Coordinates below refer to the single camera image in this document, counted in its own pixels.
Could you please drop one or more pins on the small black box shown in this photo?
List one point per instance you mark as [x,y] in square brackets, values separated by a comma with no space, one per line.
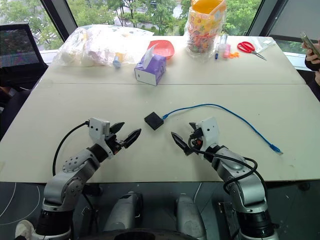
[153,120]

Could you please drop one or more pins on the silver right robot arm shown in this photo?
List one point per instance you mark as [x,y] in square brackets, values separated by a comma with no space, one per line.
[240,180]

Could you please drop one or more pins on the bystander black sleeve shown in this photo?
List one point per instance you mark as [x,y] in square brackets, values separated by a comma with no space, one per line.
[312,65]

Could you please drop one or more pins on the red plastic bowl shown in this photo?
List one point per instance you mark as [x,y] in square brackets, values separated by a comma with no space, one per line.
[163,50]

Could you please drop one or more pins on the bystander hand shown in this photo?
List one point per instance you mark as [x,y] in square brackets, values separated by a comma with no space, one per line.
[310,53]

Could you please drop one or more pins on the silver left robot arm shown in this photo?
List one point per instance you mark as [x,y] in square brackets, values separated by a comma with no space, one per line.
[72,172]

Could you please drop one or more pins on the blue pen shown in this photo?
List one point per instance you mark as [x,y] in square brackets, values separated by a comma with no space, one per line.
[217,51]

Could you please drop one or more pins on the seated person in dark clothes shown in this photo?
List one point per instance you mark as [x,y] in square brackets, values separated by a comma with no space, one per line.
[10,105]

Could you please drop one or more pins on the purple white tissue box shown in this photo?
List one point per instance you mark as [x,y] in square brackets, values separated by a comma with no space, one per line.
[152,67]

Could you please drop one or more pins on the small pink bottle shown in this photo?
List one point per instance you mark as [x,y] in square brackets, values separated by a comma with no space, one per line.
[226,51]

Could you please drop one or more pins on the small blue bottle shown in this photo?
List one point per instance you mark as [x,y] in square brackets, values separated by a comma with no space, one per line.
[116,62]

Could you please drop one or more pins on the silver rounded robot leg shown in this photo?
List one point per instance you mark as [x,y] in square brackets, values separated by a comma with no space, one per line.
[190,215]
[123,210]

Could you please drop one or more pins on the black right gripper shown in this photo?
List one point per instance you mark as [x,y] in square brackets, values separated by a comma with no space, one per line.
[196,141]

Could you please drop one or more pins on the clear bag of white items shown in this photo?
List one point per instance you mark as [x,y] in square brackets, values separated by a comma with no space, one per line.
[97,47]

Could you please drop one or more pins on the white shoe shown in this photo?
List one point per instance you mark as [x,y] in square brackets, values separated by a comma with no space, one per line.
[25,228]

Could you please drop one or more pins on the colourful bucket in clear bag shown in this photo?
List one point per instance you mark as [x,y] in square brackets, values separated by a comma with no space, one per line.
[203,27]

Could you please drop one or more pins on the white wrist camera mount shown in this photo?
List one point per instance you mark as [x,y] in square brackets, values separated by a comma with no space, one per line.
[209,131]
[98,130]

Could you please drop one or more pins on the flat clear plastic bag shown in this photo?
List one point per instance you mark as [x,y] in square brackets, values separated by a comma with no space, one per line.
[265,43]

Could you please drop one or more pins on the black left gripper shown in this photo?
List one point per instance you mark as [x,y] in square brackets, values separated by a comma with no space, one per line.
[115,145]

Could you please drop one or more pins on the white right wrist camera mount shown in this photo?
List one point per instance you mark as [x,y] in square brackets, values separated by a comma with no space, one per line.
[209,131]

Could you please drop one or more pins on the smartphone with patterned case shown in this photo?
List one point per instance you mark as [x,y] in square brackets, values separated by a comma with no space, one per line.
[311,43]

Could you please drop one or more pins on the small orange clip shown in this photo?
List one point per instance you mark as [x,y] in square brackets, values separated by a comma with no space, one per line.
[234,55]

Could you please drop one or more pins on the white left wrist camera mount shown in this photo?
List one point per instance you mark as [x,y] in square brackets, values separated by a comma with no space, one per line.
[98,130]

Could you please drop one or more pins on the dark window frame post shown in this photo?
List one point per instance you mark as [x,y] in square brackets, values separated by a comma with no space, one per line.
[58,17]
[265,16]

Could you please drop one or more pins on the black mesh chair back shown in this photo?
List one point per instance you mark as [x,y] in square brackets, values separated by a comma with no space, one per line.
[17,52]

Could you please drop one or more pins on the dark rounded robot waist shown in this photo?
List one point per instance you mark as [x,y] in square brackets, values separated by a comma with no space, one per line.
[142,234]

